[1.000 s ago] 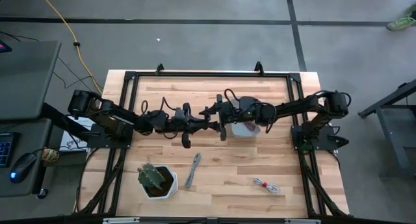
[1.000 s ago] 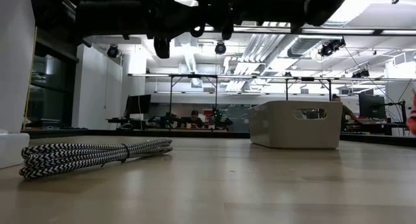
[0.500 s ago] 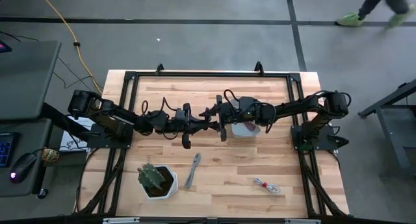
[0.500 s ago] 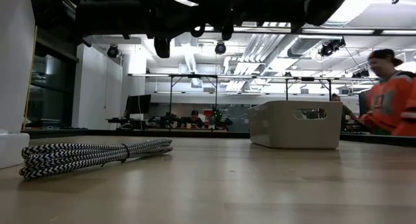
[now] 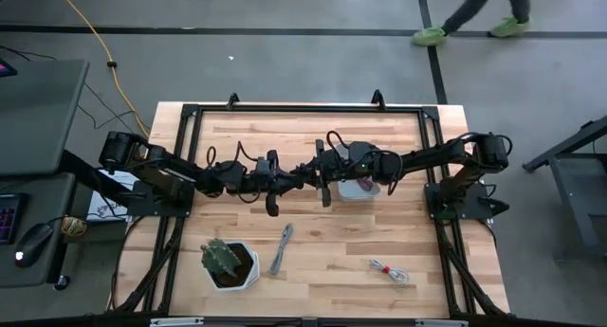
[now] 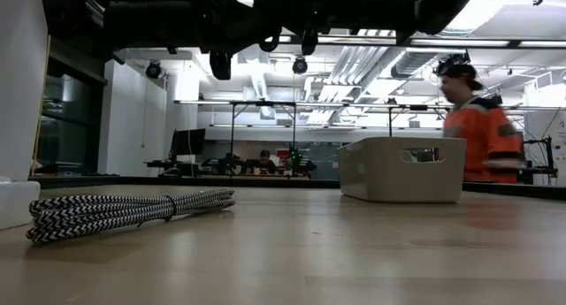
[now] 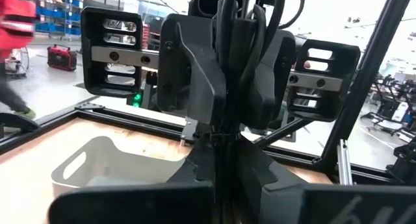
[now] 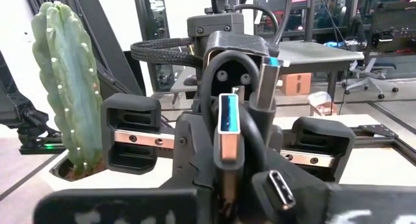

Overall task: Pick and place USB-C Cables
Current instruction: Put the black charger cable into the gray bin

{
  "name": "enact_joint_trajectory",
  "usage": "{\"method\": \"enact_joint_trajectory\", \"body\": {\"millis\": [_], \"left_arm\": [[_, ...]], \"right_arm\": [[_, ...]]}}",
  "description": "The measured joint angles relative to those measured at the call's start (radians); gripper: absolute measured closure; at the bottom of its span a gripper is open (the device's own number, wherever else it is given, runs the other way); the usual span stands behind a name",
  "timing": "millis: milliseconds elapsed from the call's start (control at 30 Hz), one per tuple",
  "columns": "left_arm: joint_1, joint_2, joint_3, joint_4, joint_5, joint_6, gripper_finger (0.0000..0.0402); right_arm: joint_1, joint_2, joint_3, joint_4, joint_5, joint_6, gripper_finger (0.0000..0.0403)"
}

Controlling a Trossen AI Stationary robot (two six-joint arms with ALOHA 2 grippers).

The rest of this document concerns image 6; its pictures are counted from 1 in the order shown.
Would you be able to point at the white plastic bin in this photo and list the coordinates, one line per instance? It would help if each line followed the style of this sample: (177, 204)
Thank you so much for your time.
(402, 177)

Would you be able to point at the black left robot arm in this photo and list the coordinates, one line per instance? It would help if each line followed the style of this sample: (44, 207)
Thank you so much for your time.
(155, 17)

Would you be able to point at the black background robot arm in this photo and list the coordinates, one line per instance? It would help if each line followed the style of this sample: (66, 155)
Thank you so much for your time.
(227, 162)

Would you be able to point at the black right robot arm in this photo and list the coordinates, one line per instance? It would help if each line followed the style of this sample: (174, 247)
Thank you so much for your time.
(354, 9)

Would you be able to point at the seated person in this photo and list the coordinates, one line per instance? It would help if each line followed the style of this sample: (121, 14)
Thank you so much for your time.
(265, 163)

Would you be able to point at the black computer monitor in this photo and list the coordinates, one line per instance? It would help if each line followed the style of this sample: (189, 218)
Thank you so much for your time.
(188, 142)

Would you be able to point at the dark background desk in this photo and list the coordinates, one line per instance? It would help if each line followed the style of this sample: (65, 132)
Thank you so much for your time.
(172, 164)

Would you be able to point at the walking person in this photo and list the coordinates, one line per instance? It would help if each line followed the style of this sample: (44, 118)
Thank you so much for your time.
(482, 137)

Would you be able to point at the white upright panel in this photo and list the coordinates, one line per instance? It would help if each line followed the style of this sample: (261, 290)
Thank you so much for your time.
(22, 75)

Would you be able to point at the white box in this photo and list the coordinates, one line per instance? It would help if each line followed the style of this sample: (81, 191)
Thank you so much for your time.
(17, 203)

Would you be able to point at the black table edge rail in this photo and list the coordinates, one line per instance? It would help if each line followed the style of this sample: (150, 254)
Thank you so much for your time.
(287, 183)

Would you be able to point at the black background station frame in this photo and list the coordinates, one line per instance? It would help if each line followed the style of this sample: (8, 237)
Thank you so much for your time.
(390, 119)
(232, 132)

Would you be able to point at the black ceiling camera cluster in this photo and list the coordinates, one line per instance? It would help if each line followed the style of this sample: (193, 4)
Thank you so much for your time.
(451, 59)

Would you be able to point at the black overhead frame bar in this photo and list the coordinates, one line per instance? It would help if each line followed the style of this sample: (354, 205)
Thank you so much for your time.
(464, 43)

